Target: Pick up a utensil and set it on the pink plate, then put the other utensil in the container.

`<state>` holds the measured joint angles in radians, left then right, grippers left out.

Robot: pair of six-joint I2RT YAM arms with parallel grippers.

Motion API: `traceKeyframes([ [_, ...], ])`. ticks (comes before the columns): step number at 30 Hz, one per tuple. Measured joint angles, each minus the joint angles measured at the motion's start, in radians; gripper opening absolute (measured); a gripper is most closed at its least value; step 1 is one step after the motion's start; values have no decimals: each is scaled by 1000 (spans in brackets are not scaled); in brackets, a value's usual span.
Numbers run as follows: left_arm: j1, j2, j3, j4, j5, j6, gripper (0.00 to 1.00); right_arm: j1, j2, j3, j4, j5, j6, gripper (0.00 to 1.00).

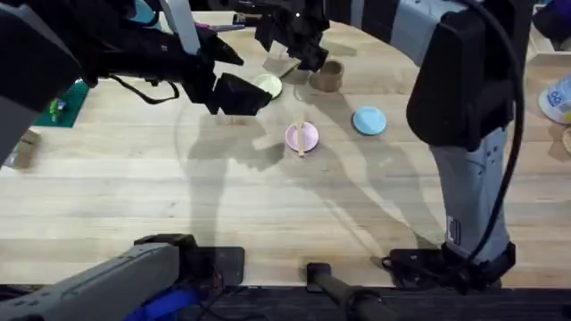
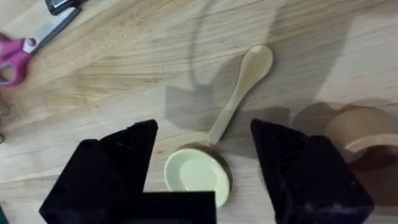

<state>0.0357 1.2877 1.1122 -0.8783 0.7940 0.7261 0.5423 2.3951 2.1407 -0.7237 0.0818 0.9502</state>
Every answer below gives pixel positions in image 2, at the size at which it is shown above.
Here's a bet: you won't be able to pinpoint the pale wooden spoon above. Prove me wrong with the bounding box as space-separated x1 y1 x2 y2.
207 44 274 145

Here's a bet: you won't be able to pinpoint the brown wooden container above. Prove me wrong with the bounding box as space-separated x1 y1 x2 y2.
324 107 398 207

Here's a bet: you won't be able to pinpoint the black flat device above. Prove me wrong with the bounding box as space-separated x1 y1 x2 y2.
44 0 88 16

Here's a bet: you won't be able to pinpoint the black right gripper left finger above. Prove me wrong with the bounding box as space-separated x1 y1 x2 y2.
38 119 159 224

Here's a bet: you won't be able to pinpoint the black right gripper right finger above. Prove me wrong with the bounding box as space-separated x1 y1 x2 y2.
250 118 375 224

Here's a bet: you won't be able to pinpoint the small pale green dish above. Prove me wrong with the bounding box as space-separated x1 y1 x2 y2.
164 144 233 208

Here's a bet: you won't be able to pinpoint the pink-handled scissors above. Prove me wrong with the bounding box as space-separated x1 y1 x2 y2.
0 6 82 87

